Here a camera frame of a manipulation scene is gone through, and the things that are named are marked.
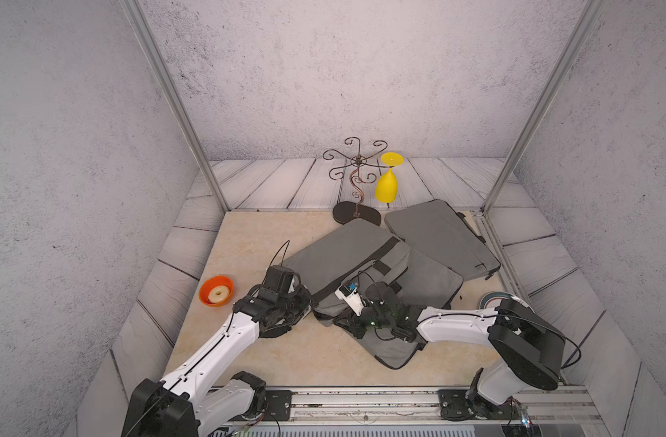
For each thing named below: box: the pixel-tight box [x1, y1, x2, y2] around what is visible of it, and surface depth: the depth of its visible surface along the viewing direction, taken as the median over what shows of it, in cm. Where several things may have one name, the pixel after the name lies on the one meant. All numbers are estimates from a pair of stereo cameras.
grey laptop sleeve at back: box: [383, 199, 502, 283], surface depth 105 cm
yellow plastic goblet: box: [374, 152, 405, 204], surface depth 98 cm
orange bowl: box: [198, 274, 235, 307], surface depth 94 cm
